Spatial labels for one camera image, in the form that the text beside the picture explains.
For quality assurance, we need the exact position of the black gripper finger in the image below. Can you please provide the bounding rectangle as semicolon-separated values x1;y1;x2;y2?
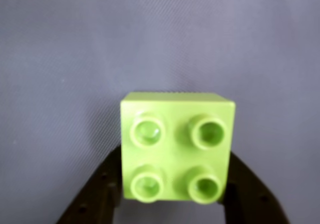
55;145;126;224
221;151;292;224

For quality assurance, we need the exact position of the grey foam mat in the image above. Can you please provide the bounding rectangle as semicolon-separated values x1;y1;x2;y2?
0;0;320;224

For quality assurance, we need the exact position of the green lego block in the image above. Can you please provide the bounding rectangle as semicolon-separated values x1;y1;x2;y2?
119;91;237;206

